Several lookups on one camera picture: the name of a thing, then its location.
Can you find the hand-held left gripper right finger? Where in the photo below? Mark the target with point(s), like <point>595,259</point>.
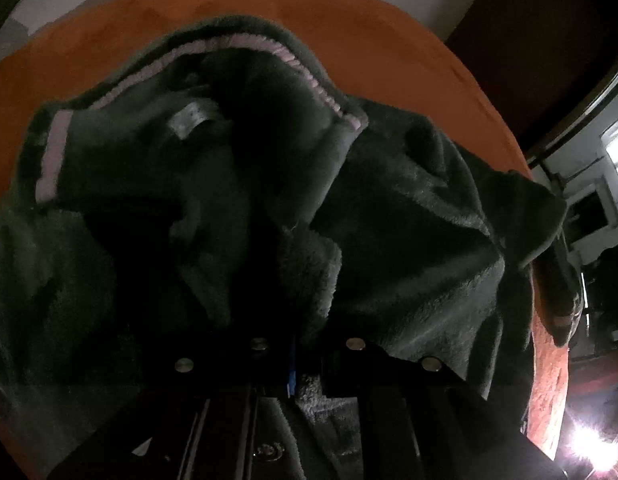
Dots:
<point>389,410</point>

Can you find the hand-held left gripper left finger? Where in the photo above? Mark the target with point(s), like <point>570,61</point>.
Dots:
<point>224,410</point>

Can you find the dark green fleece garment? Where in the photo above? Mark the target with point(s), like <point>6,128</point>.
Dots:
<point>414,220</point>

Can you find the bright lamp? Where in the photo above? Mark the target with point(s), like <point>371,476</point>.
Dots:
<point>586,447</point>

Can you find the orange blanket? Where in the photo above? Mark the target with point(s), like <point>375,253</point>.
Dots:
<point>389,40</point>

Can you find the brown wooden door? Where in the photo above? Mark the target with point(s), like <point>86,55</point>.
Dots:
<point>529,35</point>

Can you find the metal door frame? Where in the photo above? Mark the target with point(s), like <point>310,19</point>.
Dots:
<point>579,115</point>

